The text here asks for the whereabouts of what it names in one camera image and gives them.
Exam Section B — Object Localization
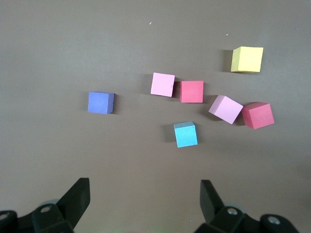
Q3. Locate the yellow foam cube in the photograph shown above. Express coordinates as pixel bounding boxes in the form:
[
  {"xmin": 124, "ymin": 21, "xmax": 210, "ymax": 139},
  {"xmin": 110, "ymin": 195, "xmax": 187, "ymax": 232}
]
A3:
[{"xmin": 230, "ymin": 46, "xmax": 264, "ymax": 73}]

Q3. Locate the light blue foam cube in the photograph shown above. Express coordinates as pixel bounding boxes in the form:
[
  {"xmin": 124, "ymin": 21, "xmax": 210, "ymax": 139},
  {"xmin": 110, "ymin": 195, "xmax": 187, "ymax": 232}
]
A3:
[{"xmin": 173, "ymin": 121, "xmax": 199, "ymax": 149}]

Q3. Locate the pink foam cube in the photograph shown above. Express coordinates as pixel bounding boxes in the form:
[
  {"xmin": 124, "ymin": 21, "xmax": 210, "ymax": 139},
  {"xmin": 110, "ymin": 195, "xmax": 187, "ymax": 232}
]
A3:
[
  {"xmin": 150, "ymin": 72, "xmax": 176, "ymax": 98},
  {"xmin": 208, "ymin": 95, "xmax": 244, "ymax": 125}
]

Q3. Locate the red foam cube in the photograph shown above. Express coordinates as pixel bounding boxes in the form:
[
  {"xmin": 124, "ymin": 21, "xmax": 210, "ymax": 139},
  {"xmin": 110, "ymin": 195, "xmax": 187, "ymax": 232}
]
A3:
[
  {"xmin": 179, "ymin": 80, "xmax": 205, "ymax": 103},
  {"xmin": 241, "ymin": 101, "xmax": 275, "ymax": 130}
]

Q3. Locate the purple foam cube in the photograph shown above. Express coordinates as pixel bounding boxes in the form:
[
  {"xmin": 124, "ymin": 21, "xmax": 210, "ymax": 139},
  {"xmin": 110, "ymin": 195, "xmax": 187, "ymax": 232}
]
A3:
[{"xmin": 87, "ymin": 91, "xmax": 115, "ymax": 114}]

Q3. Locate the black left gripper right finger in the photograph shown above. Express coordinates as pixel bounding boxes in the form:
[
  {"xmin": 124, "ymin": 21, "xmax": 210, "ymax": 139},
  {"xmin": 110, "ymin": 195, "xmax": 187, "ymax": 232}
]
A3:
[{"xmin": 194, "ymin": 180, "xmax": 246, "ymax": 233}]

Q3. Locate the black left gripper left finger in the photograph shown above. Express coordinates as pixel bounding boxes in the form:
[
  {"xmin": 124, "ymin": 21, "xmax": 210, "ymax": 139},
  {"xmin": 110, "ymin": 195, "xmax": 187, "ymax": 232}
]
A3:
[{"xmin": 31, "ymin": 178, "xmax": 91, "ymax": 233}]

